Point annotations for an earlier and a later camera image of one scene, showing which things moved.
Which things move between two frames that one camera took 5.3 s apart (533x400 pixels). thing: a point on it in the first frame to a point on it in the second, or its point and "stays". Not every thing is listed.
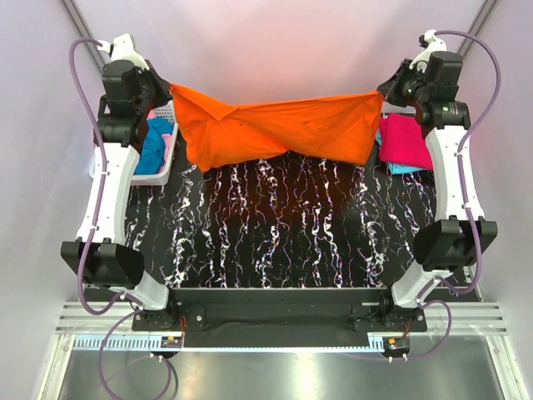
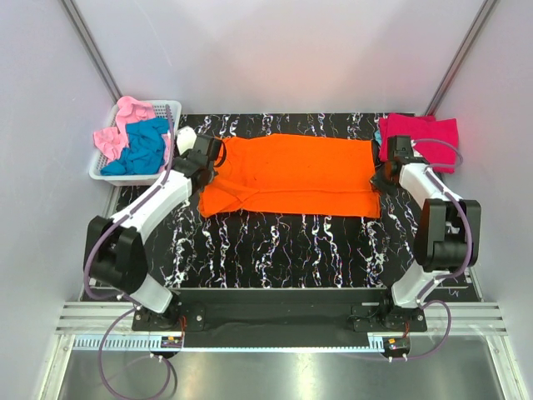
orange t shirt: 340,128 to 287,175
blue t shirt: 151,159 stays
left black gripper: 162,86 to 186,156
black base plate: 278,318 stays
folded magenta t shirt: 401,142 stays
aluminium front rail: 467,317 stays
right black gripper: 389,90 to 379,185
